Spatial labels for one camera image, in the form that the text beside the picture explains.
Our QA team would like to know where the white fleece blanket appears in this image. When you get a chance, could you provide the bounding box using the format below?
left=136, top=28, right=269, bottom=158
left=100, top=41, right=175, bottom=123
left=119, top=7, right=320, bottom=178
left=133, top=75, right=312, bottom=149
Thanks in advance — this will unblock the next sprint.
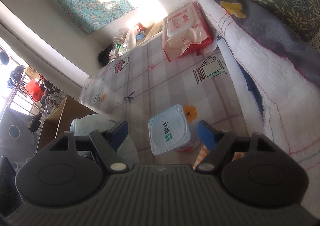
left=190, top=0, right=319, bottom=215

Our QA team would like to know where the yogurt cup foil lid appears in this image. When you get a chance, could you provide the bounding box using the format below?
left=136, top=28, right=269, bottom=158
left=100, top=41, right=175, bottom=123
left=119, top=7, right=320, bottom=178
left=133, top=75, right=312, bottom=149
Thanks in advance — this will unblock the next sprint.
left=148, top=104, right=200, bottom=156

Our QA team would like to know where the red wet wipes pack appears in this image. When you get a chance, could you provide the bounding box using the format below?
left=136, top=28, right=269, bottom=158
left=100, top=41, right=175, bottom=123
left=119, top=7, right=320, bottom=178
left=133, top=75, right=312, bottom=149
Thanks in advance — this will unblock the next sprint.
left=162, top=3, right=213, bottom=62

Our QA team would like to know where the cardboard box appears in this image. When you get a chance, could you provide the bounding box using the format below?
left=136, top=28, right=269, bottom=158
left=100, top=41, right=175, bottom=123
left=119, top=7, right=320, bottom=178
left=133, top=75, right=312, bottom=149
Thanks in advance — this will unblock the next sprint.
left=37, top=97, right=96, bottom=152

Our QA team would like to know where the grey dotted hanging cloth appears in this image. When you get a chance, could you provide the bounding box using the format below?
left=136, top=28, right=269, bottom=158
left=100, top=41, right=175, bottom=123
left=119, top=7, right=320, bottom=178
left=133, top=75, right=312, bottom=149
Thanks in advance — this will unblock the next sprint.
left=1, top=108, right=38, bottom=171

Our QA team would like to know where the plaid cartoon bed sheet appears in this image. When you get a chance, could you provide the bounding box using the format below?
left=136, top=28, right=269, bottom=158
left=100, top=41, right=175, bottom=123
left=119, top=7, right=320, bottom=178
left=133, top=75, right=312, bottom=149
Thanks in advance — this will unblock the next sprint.
left=79, top=37, right=248, bottom=164

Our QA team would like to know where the white plastic shopping bag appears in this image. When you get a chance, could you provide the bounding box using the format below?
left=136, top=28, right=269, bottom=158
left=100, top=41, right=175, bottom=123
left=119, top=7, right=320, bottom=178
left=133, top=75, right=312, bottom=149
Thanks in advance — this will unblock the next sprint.
left=69, top=114, right=140, bottom=167

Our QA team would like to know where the orange striped white cloth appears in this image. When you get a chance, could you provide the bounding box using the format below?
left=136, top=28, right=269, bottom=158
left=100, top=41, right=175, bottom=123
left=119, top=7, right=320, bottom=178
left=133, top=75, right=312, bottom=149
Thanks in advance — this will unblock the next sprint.
left=193, top=146, right=247, bottom=170

